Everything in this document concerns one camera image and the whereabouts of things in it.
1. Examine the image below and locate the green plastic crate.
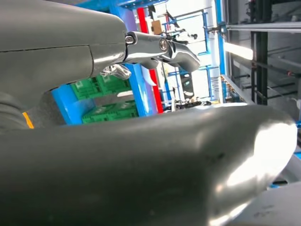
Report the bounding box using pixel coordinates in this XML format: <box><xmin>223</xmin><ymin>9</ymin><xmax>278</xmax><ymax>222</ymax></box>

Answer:
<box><xmin>81</xmin><ymin>101</ymin><xmax>139</xmax><ymax>125</ymax></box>
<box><xmin>70</xmin><ymin>74</ymin><xmax>132</xmax><ymax>100</ymax></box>

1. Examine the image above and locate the red barrier belt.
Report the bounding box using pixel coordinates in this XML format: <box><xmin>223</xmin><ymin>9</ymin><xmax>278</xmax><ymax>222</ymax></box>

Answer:
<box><xmin>137</xmin><ymin>8</ymin><xmax>164</xmax><ymax>114</ymax></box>

